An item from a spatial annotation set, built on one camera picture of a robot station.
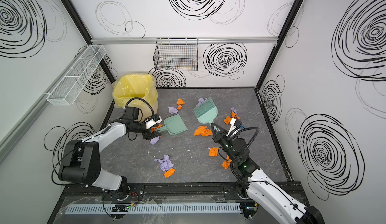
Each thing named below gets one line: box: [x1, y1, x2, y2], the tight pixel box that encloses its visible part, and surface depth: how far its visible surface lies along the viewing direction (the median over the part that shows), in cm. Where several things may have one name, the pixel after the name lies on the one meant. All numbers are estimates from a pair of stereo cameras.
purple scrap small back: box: [167, 106, 179, 115], surface depth 108 cm
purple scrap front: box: [153, 154, 174, 172], surface depth 84 cm
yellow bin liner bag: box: [112, 73, 159, 108], surface depth 95 cm
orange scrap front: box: [163, 168, 176, 179], surface depth 80 cm
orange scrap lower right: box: [222, 154, 232, 170], surface depth 82 cm
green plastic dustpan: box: [155, 114, 188, 136], surface depth 101 cm
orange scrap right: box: [223, 111, 241, 125], surface depth 104 cm
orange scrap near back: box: [176, 98, 185, 110], surface depth 111 cm
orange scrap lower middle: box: [209, 147, 219, 158], surface depth 88 cm
